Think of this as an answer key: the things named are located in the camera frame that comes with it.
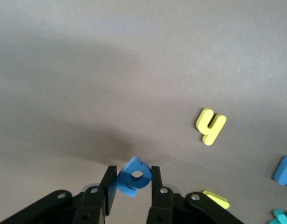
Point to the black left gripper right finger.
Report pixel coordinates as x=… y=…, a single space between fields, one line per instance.
x=167 y=207

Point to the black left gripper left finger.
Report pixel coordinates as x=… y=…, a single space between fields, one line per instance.
x=87 y=207

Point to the blue foam letter a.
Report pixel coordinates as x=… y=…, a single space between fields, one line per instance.
x=124 y=186

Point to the yellow foam letter H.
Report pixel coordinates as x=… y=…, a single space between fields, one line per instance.
x=218 y=200
x=212 y=133

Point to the teal foam letter R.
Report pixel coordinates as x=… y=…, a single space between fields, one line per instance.
x=282 y=218

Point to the blue uppercase foam letter M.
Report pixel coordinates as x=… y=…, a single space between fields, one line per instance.
x=284 y=172

